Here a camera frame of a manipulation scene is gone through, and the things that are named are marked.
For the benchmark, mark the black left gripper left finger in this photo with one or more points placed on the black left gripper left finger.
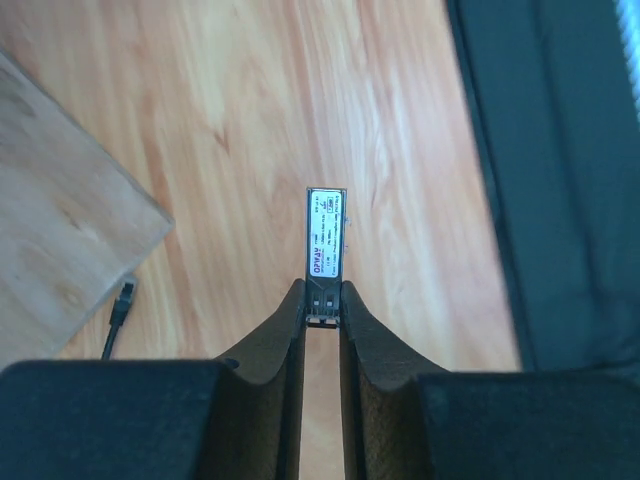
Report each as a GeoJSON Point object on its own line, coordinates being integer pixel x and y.
{"type": "Point", "coordinates": [236, 416]}

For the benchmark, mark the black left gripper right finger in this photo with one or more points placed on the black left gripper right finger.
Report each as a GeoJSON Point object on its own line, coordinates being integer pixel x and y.
{"type": "Point", "coordinates": [405, 417]}

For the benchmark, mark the silver SFP module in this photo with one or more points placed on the silver SFP module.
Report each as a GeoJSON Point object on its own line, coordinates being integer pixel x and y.
{"type": "Point", "coordinates": [325, 246]}

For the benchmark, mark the wooden support board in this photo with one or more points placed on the wooden support board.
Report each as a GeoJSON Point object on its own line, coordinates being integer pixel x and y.
{"type": "Point", "coordinates": [73, 221]}

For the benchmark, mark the black cloth strip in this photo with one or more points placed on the black cloth strip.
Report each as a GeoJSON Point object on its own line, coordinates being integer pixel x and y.
{"type": "Point", "coordinates": [553, 93]}

